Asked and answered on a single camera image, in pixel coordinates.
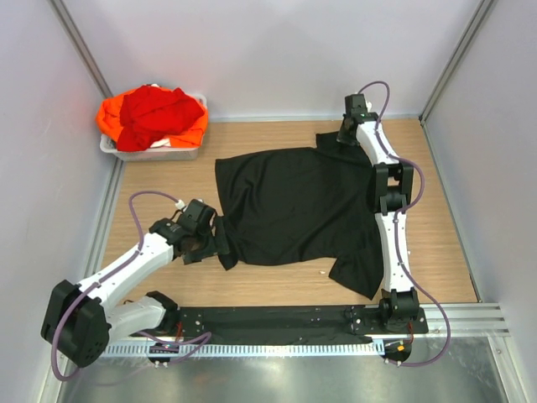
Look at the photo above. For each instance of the white plastic basket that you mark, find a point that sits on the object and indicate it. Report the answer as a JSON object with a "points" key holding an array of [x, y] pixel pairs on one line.
{"points": [[168, 153]]}

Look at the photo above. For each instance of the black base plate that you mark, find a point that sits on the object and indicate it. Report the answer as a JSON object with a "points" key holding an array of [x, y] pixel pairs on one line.
{"points": [[287, 325]]}

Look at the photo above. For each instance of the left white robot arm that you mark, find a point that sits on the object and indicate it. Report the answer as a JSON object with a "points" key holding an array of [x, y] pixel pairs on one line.
{"points": [[82, 319]]}

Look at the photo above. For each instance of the red t shirt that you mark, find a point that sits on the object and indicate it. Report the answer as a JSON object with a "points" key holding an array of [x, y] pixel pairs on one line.
{"points": [[155, 117]]}

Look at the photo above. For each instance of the orange t shirt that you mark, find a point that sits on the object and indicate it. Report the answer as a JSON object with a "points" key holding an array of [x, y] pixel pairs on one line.
{"points": [[109, 117]]}

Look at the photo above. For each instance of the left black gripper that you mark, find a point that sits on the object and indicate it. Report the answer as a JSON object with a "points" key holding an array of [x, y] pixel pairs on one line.
{"points": [[216, 243]]}

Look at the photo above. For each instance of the black t shirt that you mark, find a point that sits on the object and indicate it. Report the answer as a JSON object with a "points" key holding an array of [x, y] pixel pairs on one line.
{"points": [[285, 206]]}

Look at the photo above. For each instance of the perforated metal cable rail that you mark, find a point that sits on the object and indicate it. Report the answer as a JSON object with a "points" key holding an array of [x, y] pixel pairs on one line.
{"points": [[139, 348]]}

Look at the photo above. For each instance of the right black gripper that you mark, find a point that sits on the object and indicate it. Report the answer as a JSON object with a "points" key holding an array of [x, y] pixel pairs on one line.
{"points": [[341, 138]]}

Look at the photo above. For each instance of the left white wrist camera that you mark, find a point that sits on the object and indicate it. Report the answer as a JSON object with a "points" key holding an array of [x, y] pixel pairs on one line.
{"points": [[180, 205]]}

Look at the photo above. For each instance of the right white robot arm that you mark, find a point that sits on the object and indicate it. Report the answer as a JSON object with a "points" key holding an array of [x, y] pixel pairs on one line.
{"points": [[389, 195]]}

